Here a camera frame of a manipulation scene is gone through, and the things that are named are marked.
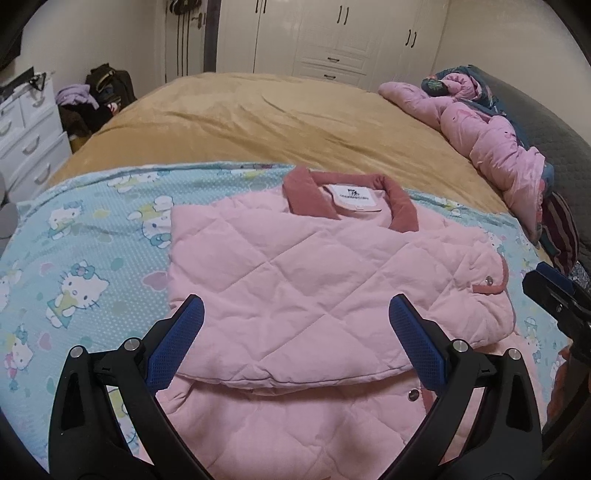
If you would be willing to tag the dark striped cloth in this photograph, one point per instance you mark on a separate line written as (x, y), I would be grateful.
(563, 230)

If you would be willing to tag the white wardrobe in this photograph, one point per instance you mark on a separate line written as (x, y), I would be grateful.
(341, 37)

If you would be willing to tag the white door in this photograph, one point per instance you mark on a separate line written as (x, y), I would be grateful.
(191, 41)

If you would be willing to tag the purple cloth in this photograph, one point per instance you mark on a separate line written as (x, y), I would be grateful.
(74, 94)

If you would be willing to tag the pink quilted jacket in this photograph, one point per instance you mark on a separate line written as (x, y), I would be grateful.
(295, 286)

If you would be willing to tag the dark clothes pile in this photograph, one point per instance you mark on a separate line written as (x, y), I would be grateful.
(76, 120)

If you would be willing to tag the dark floral cloth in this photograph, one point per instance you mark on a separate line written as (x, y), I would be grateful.
(491, 90)

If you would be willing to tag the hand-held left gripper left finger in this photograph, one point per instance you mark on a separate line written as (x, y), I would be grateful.
(181, 332)

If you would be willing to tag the grey quilted headboard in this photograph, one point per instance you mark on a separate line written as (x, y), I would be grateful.
(549, 120)

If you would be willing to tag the blue cartoon cat blanket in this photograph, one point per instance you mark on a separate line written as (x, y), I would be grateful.
(92, 249)

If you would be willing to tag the black backpack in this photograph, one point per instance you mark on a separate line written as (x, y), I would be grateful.
(113, 85)

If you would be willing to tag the tan bed blanket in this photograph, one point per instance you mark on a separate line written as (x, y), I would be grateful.
(277, 124)

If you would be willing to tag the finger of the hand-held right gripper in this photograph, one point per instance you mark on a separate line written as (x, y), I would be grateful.
(561, 275)
(549, 295)

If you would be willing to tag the black clothes hanger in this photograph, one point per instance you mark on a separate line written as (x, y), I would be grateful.
(32, 81)

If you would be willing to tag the black television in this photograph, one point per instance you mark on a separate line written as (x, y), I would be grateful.
(9, 46)

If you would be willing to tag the white drawer chest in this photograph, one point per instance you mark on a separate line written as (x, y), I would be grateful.
(30, 134)

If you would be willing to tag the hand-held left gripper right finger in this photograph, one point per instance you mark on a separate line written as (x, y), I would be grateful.
(413, 337)

